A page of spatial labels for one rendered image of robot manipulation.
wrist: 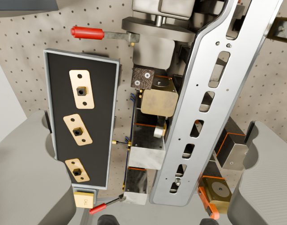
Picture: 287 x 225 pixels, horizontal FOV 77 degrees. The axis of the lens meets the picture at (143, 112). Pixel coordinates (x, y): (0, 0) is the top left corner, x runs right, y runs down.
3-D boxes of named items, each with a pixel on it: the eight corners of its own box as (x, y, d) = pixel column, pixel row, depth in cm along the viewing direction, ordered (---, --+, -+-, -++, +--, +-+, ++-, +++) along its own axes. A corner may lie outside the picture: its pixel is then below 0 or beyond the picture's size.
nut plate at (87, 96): (94, 107, 39) (93, 110, 38) (77, 107, 39) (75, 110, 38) (89, 69, 35) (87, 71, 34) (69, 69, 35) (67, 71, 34)
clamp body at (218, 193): (208, 155, 107) (236, 215, 76) (186, 152, 106) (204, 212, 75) (213, 143, 103) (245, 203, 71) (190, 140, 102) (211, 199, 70)
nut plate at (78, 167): (90, 179, 50) (89, 183, 49) (78, 181, 51) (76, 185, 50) (78, 157, 46) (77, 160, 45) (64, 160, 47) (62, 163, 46)
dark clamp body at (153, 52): (158, 44, 77) (168, 71, 43) (130, 39, 76) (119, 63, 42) (161, 25, 73) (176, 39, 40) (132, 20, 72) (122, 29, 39)
